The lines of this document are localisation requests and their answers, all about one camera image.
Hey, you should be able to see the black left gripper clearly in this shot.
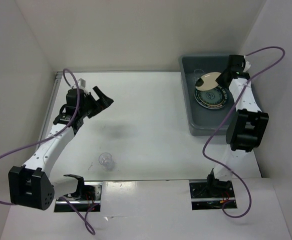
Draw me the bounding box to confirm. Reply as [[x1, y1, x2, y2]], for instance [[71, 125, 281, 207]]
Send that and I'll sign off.
[[79, 86, 113, 118]]

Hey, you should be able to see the beige dish with dark spot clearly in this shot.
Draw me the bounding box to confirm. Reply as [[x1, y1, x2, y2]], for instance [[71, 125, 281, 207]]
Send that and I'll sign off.
[[195, 72, 221, 91]]

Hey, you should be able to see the blue floral green dish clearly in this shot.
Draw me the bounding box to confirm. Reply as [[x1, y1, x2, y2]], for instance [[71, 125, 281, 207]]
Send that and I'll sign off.
[[199, 87, 224, 106]]

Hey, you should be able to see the clear plastic cup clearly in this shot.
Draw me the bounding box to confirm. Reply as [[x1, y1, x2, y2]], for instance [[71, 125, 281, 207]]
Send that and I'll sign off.
[[98, 152, 114, 171], [193, 68, 205, 82]]

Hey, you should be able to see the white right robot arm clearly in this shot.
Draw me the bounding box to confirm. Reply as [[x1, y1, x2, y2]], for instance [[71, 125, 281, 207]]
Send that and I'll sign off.
[[205, 54, 269, 198]]

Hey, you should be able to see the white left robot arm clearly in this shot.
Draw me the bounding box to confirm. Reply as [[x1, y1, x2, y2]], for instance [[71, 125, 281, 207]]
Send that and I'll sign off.
[[8, 87, 114, 210]]

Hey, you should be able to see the clear plastic cup in bin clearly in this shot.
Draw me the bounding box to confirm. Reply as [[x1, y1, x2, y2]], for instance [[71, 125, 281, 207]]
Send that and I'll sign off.
[[193, 68, 205, 82]]

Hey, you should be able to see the grey plastic bin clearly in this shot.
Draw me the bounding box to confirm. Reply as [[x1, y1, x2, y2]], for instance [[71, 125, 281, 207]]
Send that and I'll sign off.
[[179, 53, 236, 136]]

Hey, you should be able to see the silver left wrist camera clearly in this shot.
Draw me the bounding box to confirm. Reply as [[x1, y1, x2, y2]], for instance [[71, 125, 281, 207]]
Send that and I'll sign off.
[[77, 78, 86, 89]]

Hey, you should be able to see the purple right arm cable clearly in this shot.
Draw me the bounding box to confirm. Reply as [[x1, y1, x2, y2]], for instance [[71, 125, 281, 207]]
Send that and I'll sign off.
[[202, 46, 286, 218]]

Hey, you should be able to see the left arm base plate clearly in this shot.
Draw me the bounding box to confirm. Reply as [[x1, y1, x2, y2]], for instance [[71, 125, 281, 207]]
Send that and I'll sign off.
[[54, 181, 103, 213]]

